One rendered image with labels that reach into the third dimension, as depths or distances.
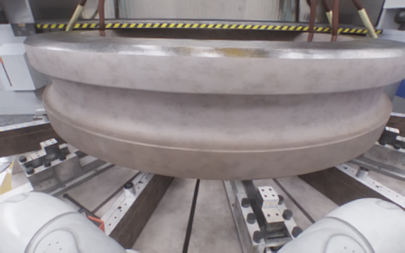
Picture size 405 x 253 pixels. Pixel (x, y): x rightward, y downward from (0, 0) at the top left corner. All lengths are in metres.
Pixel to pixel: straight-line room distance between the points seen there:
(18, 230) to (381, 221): 0.71
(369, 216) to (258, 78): 0.87
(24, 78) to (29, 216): 4.71
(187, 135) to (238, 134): 0.36
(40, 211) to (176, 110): 1.06
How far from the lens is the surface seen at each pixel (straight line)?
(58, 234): 0.44
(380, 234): 0.54
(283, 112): 1.52
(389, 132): 3.15
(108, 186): 2.46
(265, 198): 1.50
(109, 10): 4.53
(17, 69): 5.19
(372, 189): 2.24
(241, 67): 1.17
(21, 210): 0.57
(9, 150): 3.62
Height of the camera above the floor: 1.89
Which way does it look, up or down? 28 degrees down
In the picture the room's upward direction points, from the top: 1 degrees clockwise
